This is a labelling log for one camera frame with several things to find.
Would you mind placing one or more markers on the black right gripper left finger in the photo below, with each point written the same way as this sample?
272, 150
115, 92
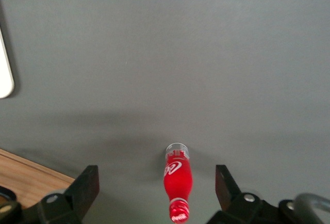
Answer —
77, 198

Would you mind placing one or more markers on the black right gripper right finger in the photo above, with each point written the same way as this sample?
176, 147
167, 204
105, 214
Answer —
232, 200

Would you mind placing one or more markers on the red coke bottle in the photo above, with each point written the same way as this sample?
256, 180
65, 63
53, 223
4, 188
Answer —
178, 182

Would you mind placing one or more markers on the white rectangular tray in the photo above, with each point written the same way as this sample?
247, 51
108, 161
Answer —
4, 74

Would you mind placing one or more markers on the wooden board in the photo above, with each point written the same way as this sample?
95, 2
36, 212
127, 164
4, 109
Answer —
28, 175

